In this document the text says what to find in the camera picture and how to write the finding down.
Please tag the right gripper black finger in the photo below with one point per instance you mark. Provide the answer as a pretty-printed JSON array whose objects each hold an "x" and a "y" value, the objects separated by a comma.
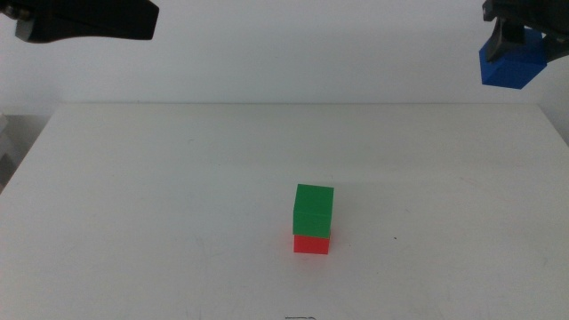
[
  {"x": 558, "y": 49},
  {"x": 504, "y": 37}
]

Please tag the red cube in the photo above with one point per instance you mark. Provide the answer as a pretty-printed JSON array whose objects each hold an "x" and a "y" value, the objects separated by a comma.
[{"x": 311, "y": 245}]

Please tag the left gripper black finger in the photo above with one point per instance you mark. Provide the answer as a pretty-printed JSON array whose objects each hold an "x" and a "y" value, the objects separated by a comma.
[{"x": 102, "y": 18}]

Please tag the green cube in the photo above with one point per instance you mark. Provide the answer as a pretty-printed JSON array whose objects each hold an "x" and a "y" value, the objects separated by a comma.
[{"x": 313, "y": 213}]

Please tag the blue cube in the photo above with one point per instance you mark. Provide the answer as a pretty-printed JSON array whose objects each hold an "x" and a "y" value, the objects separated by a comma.
[{"x": 515, "y": 71}]

